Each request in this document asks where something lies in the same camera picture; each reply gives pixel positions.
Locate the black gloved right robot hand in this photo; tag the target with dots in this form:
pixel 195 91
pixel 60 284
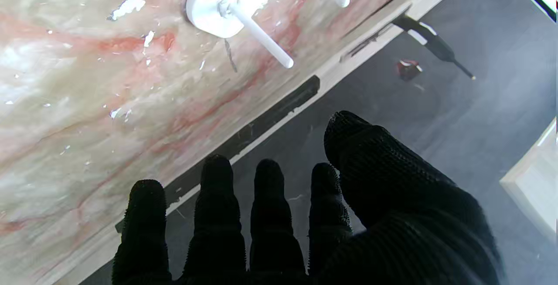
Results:
pixel 392 215

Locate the long black strip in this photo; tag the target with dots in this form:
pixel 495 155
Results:
pixel 270 117

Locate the dark wine bottle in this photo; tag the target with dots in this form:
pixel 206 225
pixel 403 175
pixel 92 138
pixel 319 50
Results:
pixel 429 39

